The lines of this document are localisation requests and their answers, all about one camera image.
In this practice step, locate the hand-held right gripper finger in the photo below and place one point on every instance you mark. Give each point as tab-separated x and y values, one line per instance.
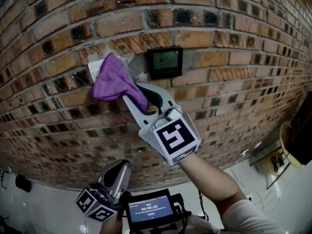
141	118
162	95

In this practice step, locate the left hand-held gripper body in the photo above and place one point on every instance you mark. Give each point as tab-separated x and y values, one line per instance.
97	203

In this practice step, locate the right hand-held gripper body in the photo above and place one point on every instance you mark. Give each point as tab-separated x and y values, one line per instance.
158	135

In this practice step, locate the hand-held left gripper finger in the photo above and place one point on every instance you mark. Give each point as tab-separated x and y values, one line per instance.
123	177

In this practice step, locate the black control panel with screen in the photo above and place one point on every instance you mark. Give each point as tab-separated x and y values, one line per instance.
165	62

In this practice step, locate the purple cloth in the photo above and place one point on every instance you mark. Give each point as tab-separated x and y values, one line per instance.
114	79

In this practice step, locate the person's right forearm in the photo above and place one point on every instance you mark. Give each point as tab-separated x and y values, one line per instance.
214	179

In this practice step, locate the black monitor with lit screen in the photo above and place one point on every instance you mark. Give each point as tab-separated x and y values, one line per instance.
151	209

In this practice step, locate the white plug charger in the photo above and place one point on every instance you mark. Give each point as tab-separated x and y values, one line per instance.
257	144
244	152

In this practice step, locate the person's white shirt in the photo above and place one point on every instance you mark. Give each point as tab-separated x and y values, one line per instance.
207	224

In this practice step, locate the dark cabinet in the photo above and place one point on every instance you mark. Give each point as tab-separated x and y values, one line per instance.
303	130

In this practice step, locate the small white gripper camera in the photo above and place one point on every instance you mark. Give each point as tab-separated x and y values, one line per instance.
173	114

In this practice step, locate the white wall switch plate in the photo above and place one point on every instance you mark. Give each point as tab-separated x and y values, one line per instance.
93	68

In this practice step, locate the black round wall object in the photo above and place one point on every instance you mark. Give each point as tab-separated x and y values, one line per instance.
23	183

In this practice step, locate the black wall hook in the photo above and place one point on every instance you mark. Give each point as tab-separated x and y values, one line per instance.
3	179

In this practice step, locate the white wall socket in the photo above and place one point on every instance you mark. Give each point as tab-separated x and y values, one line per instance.
249	198

